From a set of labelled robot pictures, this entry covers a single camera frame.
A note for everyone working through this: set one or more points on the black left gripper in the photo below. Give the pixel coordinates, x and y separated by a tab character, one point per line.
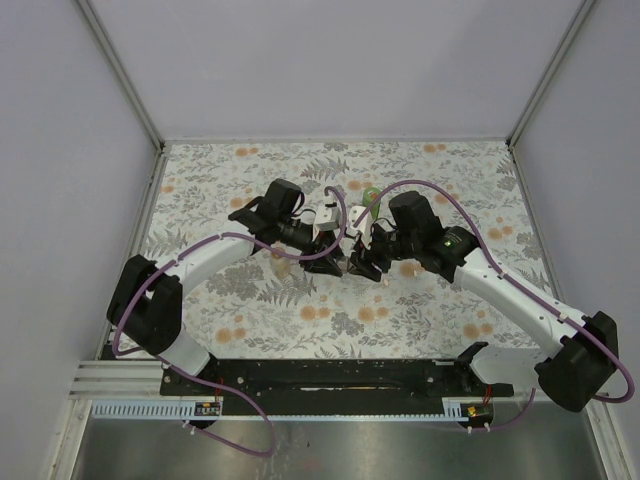
323	264

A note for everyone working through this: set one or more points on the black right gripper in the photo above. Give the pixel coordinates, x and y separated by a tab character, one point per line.
364	268

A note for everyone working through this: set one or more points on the clear pill bottle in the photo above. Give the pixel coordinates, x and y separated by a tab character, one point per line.
281	266

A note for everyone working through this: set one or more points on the green bottle cap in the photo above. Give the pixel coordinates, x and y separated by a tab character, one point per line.
369	195

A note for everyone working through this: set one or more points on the grey weekly pill organizer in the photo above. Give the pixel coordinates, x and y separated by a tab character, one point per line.
344	264

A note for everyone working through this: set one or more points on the green pill bottle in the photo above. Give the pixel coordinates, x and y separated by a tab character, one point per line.
374	208

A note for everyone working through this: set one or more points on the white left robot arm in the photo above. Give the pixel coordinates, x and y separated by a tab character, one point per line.
147	304

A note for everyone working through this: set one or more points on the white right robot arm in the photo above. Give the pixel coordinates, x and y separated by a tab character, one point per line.
575	353

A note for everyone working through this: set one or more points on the floral table mat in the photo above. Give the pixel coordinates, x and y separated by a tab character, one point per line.
245	311

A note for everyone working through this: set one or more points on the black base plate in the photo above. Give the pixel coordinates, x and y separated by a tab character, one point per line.
335	379

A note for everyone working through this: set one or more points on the white cable duct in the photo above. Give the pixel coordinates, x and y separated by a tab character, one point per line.
438	410

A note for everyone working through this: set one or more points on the right aluminium corner post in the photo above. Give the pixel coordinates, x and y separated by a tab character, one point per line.
551	70

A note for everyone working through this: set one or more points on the aluminium corner post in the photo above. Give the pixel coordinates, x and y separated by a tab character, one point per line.
551	70
107	48

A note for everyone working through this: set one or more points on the aluminium frame rail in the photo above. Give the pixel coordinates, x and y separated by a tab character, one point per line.
117	379

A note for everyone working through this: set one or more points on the left aluminium corner post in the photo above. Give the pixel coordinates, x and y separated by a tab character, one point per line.
107	48

